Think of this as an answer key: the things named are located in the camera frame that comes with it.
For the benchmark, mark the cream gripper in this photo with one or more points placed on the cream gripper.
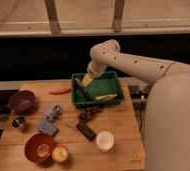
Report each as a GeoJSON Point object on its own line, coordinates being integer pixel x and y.
{"type": "Point", "coordinates": [87, 79]}

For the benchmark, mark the black dish brush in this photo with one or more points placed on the black dish brush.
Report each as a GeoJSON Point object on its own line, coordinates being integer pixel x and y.
{"type": "Point", "coordinates": [83, 90]}

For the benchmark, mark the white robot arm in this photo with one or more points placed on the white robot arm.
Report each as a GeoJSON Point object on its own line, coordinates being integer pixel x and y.
{"type": "Point", "coordinates": [167, 130]}

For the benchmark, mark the white cup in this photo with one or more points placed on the white cup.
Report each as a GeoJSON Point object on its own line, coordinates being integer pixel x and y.
{"type": "Point", "coordinates": [105, 141]}

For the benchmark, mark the small metal cup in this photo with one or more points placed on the small metal cup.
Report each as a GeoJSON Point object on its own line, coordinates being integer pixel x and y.
{"type": "Point", "coordinates": [19, 122]}

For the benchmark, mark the green plastic bin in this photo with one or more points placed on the green plastic bin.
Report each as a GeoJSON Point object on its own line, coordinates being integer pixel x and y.
{"type": "Point", "coordinates": [106, 84]}

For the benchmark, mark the yellow banana in bin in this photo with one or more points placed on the yellow banana in bin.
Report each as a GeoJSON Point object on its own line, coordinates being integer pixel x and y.
{"type": "Point", "coordinates": [106, 97]}

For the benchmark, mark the orange carrot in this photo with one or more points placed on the orange carrot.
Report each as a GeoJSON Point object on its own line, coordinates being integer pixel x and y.
{"type": "Point", "coordinates": [60, 91]}

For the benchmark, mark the blue grey toy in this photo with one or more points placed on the blue grey toy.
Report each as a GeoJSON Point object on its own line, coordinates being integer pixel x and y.
{"type": "Point", "coordinates": [52, 113]}

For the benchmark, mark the black remote control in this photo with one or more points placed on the black remote control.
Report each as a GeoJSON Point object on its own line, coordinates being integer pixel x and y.
{"type": "Point", "coordinates": [86, 131]}

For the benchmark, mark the wooden cutting board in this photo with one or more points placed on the wooden cutting board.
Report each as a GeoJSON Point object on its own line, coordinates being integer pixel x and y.
{"type": "Point", "coordinates": [126, 155]}

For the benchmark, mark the purple bowl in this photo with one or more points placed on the purple bowl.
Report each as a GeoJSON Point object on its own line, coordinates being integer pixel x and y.
{"type": "Point", "coordinates": [22, 101]}

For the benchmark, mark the red yellow apple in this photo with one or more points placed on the red yellow apple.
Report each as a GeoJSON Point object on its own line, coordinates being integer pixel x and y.
{"type": "Point", "coordinates": [60, 154]}

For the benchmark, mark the red bowl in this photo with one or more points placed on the red bowl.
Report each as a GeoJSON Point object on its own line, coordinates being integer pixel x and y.
{"type": "Point", "coordinates": [39, 147]}

